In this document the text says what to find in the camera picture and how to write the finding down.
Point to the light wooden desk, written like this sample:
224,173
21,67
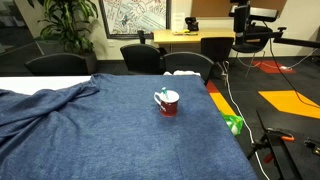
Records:
193,36

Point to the red mug white inside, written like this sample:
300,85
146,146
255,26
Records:
169,107

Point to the green potted plant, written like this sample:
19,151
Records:
68,26

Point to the black swivel chair with equipment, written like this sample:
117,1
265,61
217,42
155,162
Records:
250,36

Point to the black framed drawing board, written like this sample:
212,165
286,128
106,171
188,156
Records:
136,16

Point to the blue denim cloth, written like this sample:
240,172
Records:
116,133

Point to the yellow stationery item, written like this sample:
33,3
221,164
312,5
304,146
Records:
183,32

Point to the black desk phone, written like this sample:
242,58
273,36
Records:
192,24

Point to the white crumpled cloth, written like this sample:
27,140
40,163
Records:
183,72

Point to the small black device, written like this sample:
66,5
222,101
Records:
313,146

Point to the brown cork board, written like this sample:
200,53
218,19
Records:
213,8

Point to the black tripod stand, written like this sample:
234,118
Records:
278,156

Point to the white paper sign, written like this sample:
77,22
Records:
178,21

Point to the green white marker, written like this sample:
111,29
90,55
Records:
164,91

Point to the green plastic bag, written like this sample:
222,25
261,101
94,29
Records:
233,121

